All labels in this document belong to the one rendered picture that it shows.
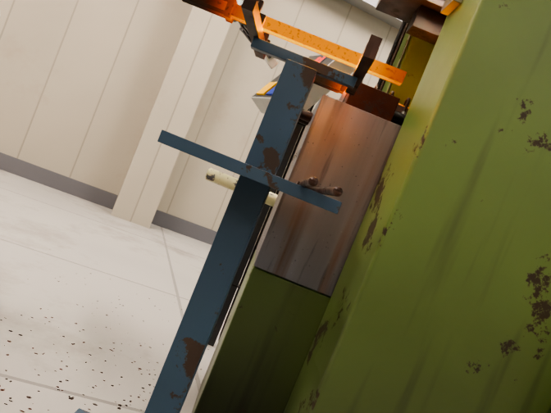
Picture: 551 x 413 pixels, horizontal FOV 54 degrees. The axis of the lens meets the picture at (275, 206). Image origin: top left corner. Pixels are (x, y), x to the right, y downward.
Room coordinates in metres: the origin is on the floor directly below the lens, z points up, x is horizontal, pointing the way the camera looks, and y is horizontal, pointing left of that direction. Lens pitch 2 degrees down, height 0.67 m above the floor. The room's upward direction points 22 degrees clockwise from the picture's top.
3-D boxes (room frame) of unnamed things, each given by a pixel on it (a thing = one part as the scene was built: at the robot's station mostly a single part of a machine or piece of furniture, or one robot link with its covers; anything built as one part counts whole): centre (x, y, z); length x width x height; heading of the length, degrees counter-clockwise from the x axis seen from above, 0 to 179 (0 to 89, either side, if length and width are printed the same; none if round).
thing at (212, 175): (1.89, 0.04, 0.62); 0.44 x 0.05 x 0.05; 92
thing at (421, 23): (1.53, -0.31, 1.24); 0.30 x 0.07 x 0.06; 92
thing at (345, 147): (1.50, -0.28, 0.69); 0.56 x 0.38 x 0.45; 92
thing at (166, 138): (1.04, 0.05, 0.67); 0.40 x 0.30 x 0.02; 179
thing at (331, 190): (0.92, -0.04, 0.69); 0.60 x 0.04 x 0.01; 0
